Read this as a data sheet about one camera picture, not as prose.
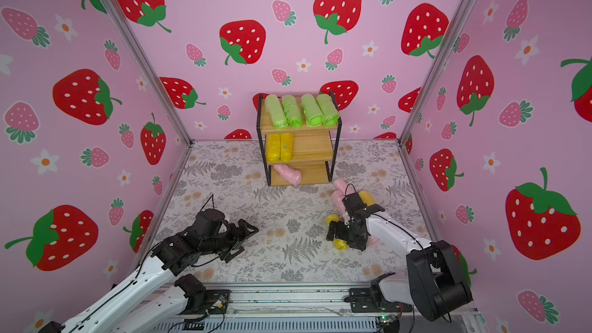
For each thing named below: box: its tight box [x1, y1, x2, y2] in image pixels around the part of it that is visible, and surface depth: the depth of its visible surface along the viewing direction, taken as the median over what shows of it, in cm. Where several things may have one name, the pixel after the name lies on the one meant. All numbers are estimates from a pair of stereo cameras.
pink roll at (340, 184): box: [333, 178, 357, 196], surface depth 102 cm
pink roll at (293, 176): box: [273, 164, 303, 186], surface depth 103 cm
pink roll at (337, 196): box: [330, 189, 347, 216], surface depth 97 cm
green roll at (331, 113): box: [316, 93, 341, 128], surface depth 80 cm
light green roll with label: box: [282, 94, 303, 129], surface depth 79 cm
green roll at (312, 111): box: [300, 93, 325, 128], surface depth 82 cm
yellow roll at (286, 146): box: [279, 132, 294, 163], surface depth 92 cm
